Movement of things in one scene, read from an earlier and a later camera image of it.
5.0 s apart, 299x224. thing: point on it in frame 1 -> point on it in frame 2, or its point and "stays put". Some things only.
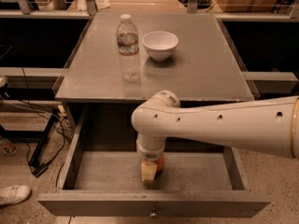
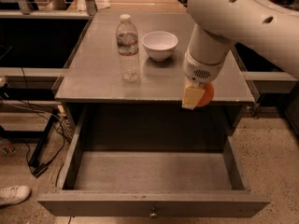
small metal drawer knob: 153,214 stays put
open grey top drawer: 200,176 stays put
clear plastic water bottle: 127,43 stays put
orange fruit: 161,163 -> 207,95
